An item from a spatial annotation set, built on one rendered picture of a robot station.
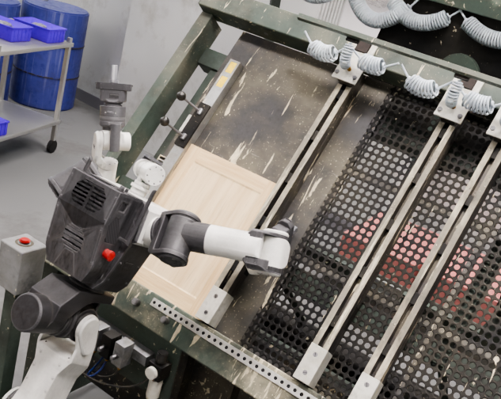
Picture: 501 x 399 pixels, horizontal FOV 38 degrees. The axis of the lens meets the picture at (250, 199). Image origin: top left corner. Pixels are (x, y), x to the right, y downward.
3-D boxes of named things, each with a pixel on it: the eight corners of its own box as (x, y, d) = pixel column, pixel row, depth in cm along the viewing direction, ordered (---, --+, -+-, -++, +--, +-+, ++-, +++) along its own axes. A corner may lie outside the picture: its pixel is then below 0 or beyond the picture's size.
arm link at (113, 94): (98, 81, 254) (96, 115, 255) (92, 81, 244) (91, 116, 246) (134, 85, 254) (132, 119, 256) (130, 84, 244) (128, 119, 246)
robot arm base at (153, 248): (194, 272, 214) (177, 256, 205) (157, 267, 219) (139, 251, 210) (209, 228, 220) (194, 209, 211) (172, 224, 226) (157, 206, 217)
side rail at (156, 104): (69, 240, 295) (54, 230, 285) (211, 25, 315) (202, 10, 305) (79, 246, 292) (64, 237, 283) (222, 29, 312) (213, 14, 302)
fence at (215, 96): (104, 262, 278) (100, 259, 275) (233, 63, 295) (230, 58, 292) (114, 267, 276) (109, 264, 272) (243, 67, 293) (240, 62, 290)
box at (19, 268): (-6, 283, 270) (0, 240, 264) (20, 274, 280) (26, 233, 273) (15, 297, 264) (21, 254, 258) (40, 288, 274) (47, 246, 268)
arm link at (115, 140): (127, 117, 257) (125, 150, 259) (96, 115, 253) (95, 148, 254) (134, 119, 247) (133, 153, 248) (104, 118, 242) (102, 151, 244)
